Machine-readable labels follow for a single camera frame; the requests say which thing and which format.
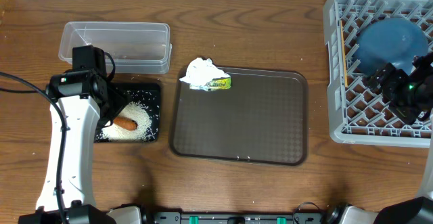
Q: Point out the pile of white rice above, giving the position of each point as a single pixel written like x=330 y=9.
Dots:
x=144 y=109

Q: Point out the white tissue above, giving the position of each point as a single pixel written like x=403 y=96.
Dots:
x=200 y=71

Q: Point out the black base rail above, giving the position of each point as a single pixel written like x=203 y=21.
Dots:
x=235 y=218

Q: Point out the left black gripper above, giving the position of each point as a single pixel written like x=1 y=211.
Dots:
x=120 y=98

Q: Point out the wooden chopstick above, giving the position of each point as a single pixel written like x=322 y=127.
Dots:
x=343 y=54

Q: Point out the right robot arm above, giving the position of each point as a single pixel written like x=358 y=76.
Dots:
x=416 y=210

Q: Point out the orange carrot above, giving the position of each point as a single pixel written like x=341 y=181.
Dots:
x=125 y=123

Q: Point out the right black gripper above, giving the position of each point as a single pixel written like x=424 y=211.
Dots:
x=397 y=76

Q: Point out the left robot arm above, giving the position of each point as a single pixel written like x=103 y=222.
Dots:
x=83 y=100

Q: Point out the grey dishwasher rack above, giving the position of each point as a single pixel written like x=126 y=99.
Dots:
x=356 y=114

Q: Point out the black rectangular tray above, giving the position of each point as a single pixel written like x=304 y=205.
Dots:
x=68 y=92

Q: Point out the yellow green wrapper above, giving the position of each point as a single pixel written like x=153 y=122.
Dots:
x=213 y=85

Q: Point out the dark blue bowl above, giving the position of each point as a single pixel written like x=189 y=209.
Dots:
x=393 y=40

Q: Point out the dark brown serving tray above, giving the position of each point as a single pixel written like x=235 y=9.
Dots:
x=262 y=118

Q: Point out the clear plastic bin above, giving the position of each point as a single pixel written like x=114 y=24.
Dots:
x=136 y=47

